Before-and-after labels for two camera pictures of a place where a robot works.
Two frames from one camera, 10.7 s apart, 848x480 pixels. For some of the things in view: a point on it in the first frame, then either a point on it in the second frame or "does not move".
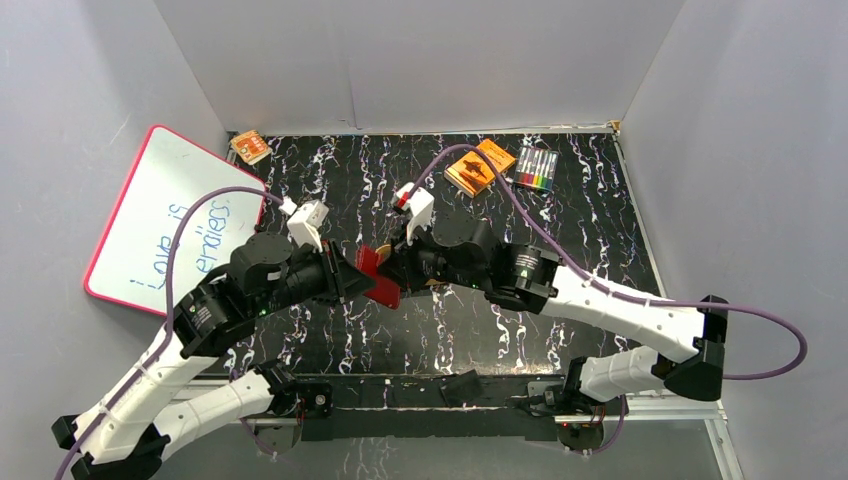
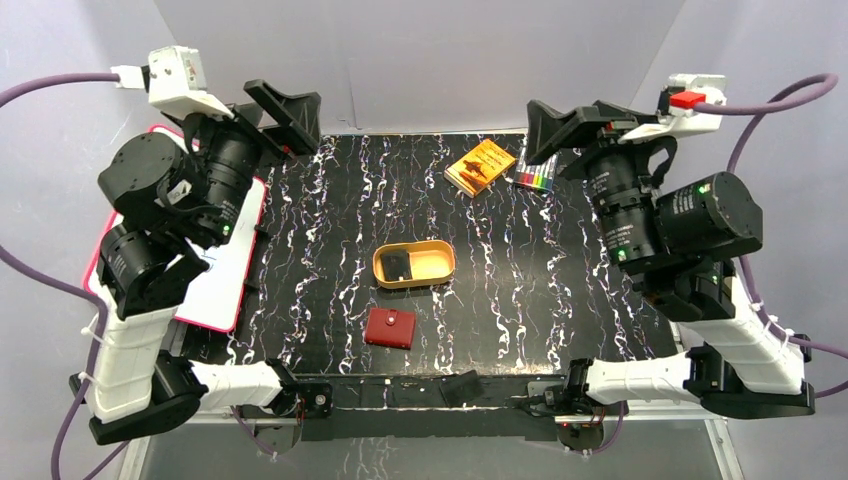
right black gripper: x=399 y=266 to x=582 y=127
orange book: x=471 y=173 does not move
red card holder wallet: x=384 y=290 to x=389 y=327
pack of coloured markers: x=536 y=168 does not move
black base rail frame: x=482 y=407 does not move
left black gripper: x=334 y=272 to x=266 y=137
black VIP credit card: x=462 y=389 does not move
